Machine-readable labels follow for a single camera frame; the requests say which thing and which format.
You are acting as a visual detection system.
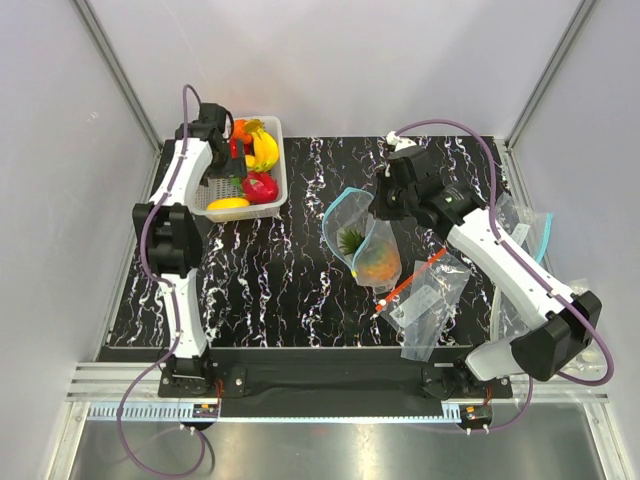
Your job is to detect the orange toy tangerine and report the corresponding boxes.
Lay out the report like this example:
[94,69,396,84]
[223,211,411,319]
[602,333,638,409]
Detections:
[232,118,263,145]

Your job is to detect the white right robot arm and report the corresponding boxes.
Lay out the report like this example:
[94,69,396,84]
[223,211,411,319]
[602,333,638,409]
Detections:
[369,145,602,397]

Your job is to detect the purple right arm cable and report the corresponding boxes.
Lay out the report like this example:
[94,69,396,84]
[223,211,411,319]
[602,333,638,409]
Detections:
[389,117,615,386]

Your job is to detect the toy pineapple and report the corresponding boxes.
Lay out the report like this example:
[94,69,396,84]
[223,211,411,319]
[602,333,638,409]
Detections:
[338,229,401,286]

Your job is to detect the yellow toy banana bunch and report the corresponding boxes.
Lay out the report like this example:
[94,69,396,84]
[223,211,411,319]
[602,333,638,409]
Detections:
[246,125,280,173]

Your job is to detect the toy dragon fruit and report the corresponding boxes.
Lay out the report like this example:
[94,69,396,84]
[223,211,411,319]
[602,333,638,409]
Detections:
[232,171,279,204]

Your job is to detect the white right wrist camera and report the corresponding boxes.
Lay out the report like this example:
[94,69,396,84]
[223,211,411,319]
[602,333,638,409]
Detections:
[385,131,416,152]

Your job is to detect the left aluminium frame post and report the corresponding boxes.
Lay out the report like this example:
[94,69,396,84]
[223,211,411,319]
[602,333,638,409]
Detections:
[70,0,162,153]

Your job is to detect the yellow toy mango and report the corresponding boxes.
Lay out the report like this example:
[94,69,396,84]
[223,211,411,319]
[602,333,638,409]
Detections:
[207,197,251,211]

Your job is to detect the white plastic fruit basket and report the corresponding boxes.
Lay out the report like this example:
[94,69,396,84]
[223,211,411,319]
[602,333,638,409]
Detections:
[190,116,288,223]

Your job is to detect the white slotted cable duct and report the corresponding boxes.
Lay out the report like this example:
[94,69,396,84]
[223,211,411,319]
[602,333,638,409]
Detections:
[87,403,466,424]

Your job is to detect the red zipper clear bag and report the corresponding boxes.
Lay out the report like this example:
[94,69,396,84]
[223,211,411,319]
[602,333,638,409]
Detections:
[376,250,471,362]

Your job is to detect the red toy apple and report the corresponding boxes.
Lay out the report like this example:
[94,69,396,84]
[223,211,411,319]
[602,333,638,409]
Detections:
[230,138,242,159]

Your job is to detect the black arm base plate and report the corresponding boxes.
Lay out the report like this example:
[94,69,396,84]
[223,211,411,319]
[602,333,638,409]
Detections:
[158,347,513,420]

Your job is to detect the right aluminium frame post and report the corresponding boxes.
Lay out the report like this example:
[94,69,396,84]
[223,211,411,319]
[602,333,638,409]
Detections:
[504,0,601,151]

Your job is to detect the teal zipper clear bag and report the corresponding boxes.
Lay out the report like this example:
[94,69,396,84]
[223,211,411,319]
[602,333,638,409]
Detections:
[321,187,402,294]

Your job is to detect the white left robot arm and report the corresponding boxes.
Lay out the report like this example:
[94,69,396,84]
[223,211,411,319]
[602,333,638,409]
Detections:
[132,103,233,398]

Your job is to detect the aluminium frame post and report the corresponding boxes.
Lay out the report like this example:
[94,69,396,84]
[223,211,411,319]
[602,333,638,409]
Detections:
[504,0,601,151]
[70,0,162,153]

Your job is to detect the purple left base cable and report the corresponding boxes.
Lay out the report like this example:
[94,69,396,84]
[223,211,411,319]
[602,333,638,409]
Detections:
[114,359,216,476]

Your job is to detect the aluminium front rail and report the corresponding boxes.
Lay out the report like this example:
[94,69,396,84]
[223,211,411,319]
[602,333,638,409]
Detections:
[67,362,609,404]

